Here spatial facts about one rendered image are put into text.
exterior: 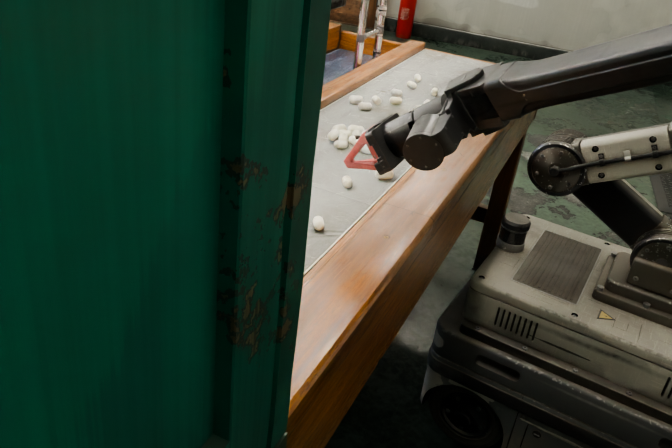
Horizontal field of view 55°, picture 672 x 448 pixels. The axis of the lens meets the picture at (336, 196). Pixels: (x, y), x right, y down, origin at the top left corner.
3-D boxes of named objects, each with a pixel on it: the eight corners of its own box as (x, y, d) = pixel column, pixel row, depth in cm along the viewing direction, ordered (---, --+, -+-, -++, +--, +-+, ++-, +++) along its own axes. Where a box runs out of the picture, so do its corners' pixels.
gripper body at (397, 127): (360, 136, 94) (401, 115, 90) (387, 116, 102) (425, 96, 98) (382, 174, 95) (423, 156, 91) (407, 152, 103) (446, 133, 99)
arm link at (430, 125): (513, 114, 91) (483, 63, 88) (501, 156, 82) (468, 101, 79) (441, 144, 97) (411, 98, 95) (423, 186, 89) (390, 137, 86)
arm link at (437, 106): (472, 115, 94) (451, 83, 92) (463, 138, 89) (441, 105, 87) (433, 133, 98) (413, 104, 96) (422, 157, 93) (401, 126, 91)
